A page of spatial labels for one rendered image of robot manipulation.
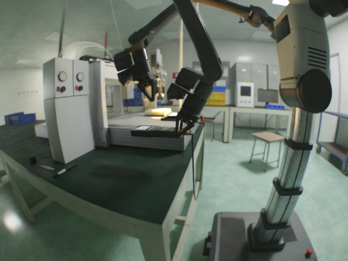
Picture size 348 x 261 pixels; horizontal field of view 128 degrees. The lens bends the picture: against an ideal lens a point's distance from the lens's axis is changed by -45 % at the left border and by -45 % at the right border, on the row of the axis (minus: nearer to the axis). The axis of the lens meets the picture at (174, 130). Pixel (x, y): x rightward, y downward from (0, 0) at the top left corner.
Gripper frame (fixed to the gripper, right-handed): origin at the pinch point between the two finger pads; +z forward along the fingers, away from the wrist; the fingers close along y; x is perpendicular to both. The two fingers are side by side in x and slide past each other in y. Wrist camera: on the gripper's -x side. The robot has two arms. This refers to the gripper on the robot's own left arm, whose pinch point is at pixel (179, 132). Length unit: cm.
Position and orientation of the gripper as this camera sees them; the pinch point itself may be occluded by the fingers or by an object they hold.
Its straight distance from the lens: 56.0
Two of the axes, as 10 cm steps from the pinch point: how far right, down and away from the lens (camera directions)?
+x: 8.5, 5.2, -1.0
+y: -2.5, 2.4, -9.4
